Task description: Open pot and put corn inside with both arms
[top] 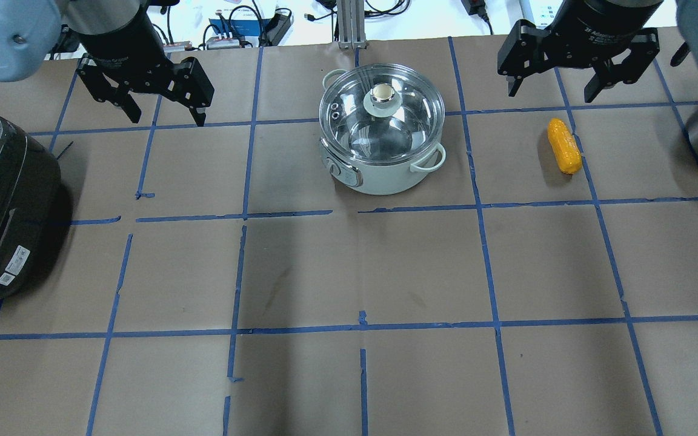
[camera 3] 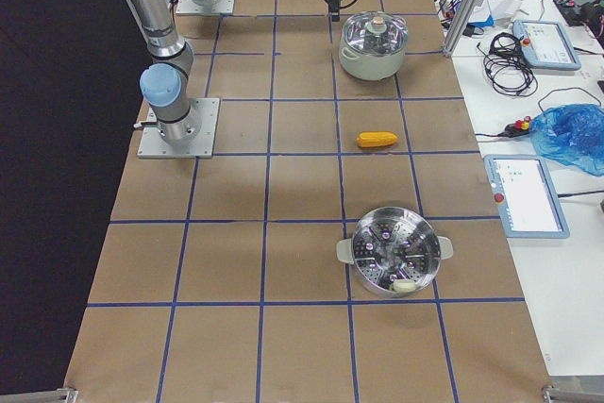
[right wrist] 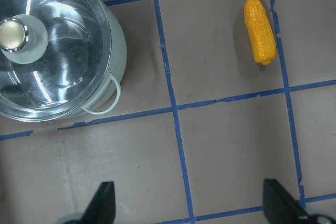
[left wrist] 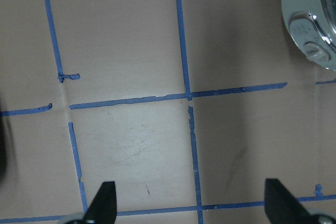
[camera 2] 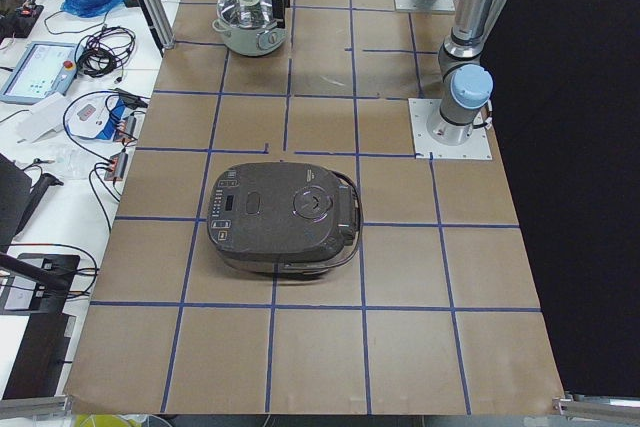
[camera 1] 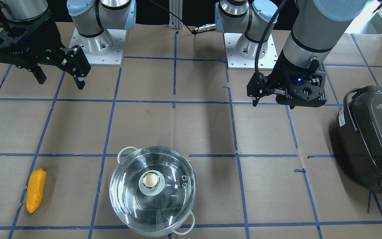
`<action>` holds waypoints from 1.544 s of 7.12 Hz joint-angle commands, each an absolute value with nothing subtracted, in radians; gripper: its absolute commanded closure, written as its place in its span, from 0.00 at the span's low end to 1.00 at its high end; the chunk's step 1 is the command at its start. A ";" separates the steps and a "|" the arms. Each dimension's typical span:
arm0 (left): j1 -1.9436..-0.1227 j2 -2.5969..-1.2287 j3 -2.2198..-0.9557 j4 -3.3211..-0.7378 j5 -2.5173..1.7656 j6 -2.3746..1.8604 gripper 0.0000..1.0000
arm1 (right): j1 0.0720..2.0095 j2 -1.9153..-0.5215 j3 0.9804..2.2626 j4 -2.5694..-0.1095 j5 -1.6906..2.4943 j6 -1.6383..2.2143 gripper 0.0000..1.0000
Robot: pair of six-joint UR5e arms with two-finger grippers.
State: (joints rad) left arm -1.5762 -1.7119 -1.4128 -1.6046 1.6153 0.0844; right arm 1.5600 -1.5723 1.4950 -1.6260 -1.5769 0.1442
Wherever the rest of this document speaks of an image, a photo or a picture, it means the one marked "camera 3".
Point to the yellow corn cob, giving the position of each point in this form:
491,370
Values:
376,139

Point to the aluminium frame post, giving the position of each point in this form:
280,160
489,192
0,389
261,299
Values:
467,2

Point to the pale green electric pot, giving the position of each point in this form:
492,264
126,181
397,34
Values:
366,67

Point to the teach pendant tablet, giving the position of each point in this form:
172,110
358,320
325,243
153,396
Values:
545,45
525,197

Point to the blue plastic bag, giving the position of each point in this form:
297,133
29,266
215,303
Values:
571,135

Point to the white blue box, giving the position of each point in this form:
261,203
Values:
481,15

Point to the red button controller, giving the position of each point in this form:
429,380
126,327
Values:
518,128

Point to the far teach pendant tablet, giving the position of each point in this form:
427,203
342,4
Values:
545,45

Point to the glass pot lid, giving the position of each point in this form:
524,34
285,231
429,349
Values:
376,33

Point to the steel steamer pot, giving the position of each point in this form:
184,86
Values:
394,252

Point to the near teach pendant tablet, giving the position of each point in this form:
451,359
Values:
525,197

